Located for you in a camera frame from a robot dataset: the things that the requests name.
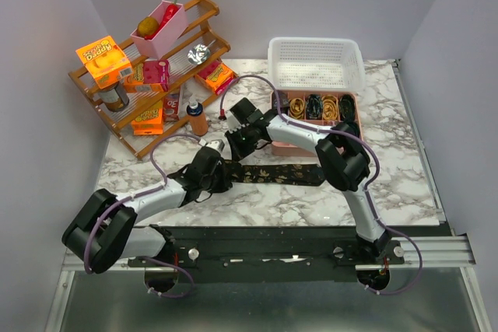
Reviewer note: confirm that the black gold floral tie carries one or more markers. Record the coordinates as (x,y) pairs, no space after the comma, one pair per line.
(308,175)

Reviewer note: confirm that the orange pink box right shelf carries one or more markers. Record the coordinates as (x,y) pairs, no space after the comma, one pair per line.
(215,77)

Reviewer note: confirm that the wooden tiered shelf rack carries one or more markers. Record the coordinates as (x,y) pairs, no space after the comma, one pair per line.
(198,31)

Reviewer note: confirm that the silver metal scoop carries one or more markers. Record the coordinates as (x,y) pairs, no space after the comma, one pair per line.
(200,53)

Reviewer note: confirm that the yellow rolled tie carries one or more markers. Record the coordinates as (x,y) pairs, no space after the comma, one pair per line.
(296,108)
(330,108)

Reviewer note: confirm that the orange pump bottle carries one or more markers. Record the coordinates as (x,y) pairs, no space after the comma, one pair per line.
(196,114)

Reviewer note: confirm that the aluminium rail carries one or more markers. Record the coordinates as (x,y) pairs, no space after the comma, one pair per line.
(436,252)

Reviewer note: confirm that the brown blue rolled tie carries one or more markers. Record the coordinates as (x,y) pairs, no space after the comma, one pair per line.
(282,98)

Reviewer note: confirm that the dark teal rolled tie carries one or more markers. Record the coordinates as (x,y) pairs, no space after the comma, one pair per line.
(353,128)

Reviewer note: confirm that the white perforated plastic basket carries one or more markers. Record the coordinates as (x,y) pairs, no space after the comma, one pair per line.
(312,63)

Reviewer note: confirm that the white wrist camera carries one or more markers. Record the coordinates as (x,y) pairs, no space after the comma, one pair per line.
(217,144)
(232,122)

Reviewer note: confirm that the pink orange sponge box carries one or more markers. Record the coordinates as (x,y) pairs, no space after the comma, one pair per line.
(149,76)

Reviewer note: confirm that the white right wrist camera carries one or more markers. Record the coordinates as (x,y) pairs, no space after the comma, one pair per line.
(232,122)

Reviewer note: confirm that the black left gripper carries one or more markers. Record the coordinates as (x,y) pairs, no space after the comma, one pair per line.
(226,183)

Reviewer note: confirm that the orange box bottom shelf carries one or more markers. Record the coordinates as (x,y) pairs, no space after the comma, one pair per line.
(150,121)

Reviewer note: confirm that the brown round fruit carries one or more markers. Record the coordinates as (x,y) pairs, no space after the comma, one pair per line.
(147,27)

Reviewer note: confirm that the dark glass jar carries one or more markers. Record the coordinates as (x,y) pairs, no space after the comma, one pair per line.
(114,97)

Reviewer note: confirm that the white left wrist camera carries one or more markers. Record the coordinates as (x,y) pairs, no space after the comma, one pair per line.
(217,144)

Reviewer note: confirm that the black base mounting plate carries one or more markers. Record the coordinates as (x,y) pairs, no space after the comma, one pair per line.
(272,254)

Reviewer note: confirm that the dark blue rolled tie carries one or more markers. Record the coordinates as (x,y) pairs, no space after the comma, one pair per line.
(314,107)

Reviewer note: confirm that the pink divided organizer box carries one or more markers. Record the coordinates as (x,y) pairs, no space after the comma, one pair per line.
(303,94)

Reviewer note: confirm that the red small carton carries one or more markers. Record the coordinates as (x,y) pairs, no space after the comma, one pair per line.
(172,105)

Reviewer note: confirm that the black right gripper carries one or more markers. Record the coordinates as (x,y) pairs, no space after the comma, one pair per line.
(237,152)

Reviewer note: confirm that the orange Scrub Daddy box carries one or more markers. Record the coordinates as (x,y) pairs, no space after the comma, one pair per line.
(105,61)

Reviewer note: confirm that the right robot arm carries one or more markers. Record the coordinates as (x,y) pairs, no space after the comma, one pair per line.
(342,156)

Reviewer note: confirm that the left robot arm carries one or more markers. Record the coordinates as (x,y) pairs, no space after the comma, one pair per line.
(104,230)

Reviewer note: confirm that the red chili pepper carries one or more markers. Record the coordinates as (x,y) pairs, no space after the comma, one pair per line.
(170,11)

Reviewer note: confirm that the black gold rolled tie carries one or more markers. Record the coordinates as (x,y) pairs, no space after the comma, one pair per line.
(347,108)

